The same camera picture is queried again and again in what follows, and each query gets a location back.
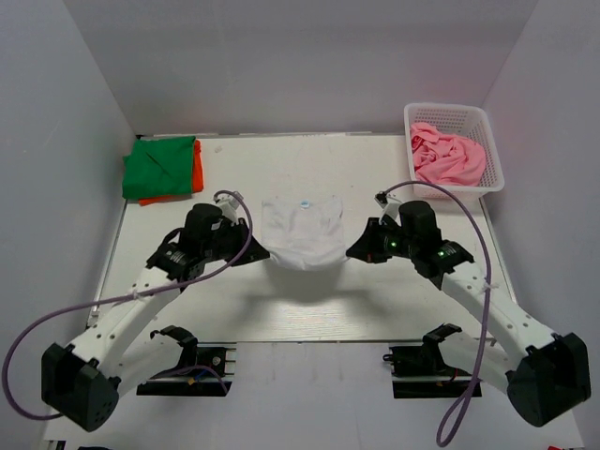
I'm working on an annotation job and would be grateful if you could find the white t shirt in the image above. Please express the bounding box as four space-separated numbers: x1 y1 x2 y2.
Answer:
261 196 347 272

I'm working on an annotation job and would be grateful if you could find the pink t shirt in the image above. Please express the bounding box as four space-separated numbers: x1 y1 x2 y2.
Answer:
410 122 487 187

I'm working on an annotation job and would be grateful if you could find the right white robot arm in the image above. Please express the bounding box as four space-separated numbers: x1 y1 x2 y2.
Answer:
347 194 592 427

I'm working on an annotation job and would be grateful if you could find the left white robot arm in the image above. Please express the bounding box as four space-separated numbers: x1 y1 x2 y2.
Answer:
41 191 269 432

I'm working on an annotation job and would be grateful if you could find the orange folded t shirt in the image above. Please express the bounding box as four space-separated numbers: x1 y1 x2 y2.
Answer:
138 139 204 206

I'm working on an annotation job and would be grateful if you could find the green folded t shirt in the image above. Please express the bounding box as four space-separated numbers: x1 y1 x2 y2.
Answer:
122 136 196 201

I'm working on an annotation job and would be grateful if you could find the white plastic basket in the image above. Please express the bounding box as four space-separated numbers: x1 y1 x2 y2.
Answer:
404 102 504 202

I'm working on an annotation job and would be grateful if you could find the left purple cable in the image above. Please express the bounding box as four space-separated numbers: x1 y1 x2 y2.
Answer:
2 188 254 419

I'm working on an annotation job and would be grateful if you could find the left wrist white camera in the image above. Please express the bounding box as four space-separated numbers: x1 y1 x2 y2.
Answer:
213 191 244 223

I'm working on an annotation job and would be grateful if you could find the wrist white camera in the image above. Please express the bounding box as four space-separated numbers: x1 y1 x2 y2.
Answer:
213 191 244 223
375 191 402 221

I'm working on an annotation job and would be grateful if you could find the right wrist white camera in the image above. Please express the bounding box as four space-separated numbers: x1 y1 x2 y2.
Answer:
375 191 402 221

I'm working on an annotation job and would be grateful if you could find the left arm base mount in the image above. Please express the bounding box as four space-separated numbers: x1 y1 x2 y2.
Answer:
135 325 237 398

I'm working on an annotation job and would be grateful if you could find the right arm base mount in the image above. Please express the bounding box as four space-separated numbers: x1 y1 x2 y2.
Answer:
382 323 472 399

